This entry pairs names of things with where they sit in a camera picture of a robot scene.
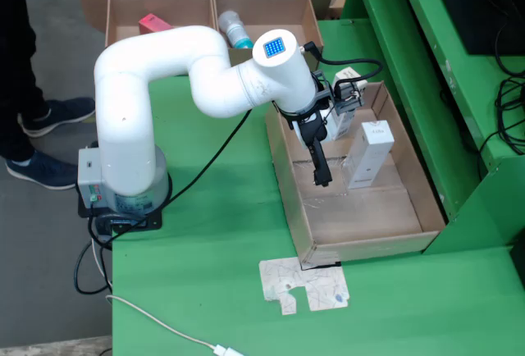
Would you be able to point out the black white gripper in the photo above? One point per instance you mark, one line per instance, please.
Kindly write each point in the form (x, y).
(307, 126)

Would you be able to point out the white hand cream box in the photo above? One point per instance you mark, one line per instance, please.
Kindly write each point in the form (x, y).
(342, 127)

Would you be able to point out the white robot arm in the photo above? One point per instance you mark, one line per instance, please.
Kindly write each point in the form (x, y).
(123, 126)

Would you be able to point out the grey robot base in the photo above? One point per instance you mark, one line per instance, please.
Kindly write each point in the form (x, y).
(88, 175)

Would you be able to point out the shallow cardboard tray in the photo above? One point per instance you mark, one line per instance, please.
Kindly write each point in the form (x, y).
(361, 216)

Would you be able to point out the printed cardboard carton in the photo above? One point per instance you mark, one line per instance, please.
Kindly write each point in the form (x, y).
(338, 3)

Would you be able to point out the pink product box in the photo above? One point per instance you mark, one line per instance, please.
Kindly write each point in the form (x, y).
(152, 24)

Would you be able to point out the tall white carton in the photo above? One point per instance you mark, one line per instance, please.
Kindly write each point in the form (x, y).
(367, 159)

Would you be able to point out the patterned paper card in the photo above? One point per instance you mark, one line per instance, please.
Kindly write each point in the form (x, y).
(320, 286)

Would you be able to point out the green metal shelf rack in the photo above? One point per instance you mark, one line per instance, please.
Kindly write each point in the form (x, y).
(410, 65)

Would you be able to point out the white teal bottle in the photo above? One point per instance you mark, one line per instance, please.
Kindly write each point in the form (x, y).
(234, 32)

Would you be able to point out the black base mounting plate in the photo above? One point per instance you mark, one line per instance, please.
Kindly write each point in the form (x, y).
(152, 222)

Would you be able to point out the black monitor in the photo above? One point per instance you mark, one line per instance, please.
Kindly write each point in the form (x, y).
(484, 3)

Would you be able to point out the dark blue sneaker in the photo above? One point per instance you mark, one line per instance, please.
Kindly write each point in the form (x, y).
(61, 112)
(41, 171)

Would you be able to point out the person in dark trousers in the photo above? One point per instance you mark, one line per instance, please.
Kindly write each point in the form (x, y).
(16, 44)

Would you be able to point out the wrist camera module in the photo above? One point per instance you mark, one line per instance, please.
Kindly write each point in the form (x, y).
(348, 101)

